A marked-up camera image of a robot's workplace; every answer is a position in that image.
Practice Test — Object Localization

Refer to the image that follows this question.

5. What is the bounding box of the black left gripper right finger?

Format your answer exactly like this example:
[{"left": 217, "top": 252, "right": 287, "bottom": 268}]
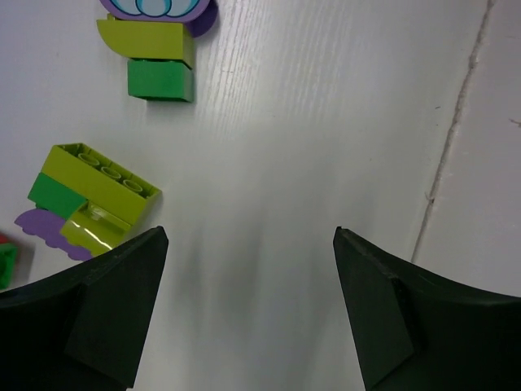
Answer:
[{"left": 333, "top": 227, "right": 520, "bottom": 390}]

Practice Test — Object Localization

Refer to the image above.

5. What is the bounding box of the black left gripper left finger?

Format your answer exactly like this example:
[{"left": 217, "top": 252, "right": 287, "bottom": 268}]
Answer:
[{"left": 1, "top": 226, "right": 169, "bottom": 390}]

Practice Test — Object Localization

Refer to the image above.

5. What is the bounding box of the green four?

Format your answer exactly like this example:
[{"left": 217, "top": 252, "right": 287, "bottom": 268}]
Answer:
[{"left": 0, "top": 243, "right": 18, "bottom": 289}]

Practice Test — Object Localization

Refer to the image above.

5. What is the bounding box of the green number two lego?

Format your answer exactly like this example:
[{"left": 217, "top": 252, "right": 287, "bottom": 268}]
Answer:
[{"left": 127, "top": 59, "right": 195, "bottom": 102}]

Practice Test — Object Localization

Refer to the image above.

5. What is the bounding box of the lime curved lego brick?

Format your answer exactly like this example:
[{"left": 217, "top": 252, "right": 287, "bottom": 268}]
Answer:
[{"left": 96, "top": 15, "right": 195, "bottom": 68}]

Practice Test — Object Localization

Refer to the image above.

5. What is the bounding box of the purple flower lego piece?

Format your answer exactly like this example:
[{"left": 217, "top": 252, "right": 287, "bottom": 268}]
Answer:
[{"left": 100, "top": 0, "right": 219, "bottom": 37}]

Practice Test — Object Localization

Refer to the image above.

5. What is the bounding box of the lime sloped lego brick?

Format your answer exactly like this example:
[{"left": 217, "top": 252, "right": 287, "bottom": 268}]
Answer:
[{"left": 60, "top": 200, "right": 132, "bottom": 257}]

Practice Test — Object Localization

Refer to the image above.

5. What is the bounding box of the purple scalloped lego piece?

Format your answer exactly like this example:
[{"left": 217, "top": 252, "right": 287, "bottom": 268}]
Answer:
[{"left": 15, "top": 209, "right": 92, "bottom": 261}]

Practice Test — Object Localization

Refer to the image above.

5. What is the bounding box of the green lego brick in cluster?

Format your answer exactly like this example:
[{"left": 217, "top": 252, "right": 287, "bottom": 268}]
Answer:
[{"left": 28, "top": 173, "right": 87, "bottom": 220}]

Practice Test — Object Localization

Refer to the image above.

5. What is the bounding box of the lime long lego brick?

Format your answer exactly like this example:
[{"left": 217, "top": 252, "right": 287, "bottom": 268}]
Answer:
[{"left": 42, "top": 143, "right": 161, "bottom": 226}]

